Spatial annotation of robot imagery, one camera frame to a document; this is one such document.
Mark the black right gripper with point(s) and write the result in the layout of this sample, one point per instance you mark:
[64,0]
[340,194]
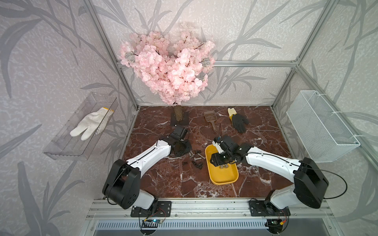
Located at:
[215,161]

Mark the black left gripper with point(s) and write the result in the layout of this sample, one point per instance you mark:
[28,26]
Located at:
[188,148]

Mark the yellow plastic storage tray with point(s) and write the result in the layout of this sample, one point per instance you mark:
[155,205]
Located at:
[218,175]

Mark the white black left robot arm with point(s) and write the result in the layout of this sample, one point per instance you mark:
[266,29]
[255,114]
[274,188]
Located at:
[123,184]

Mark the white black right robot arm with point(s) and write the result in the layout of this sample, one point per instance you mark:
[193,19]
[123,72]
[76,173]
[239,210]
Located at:
[309,184]

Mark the black yellow work glove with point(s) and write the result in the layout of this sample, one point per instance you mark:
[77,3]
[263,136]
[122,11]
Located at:
[239,122]

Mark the brown plastic slotted scoop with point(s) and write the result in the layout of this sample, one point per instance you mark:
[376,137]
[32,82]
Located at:
[211,117]

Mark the pink artificial blossom tree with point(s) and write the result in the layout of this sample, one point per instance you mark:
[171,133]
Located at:
[175,71]

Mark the right controller circuit board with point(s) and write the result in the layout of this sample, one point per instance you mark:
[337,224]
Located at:
[275,223]

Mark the controller circuit board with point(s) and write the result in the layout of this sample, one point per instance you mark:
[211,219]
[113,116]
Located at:
[152,223]
[275,223]

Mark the left controller circuit board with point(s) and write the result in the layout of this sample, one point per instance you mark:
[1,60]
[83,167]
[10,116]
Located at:
[152,223]

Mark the white cotton glove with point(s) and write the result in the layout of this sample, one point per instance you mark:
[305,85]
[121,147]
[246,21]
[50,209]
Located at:
[93,124]

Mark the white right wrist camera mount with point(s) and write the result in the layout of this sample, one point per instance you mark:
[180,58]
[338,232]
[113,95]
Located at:
[218,147]

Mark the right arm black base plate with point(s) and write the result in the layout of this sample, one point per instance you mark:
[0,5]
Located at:
[260,208]

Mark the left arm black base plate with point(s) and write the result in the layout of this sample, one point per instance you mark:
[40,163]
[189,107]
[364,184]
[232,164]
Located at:
[158,209]

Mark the clear acrylic wall shelf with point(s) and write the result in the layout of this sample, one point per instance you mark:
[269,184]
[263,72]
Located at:
[79,136]

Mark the white wire mesh basket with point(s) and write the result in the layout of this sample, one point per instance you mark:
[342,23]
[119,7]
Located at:
[322,132]

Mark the aluminium front rail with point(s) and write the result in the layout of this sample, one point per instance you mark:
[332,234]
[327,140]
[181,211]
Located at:
[205,208]

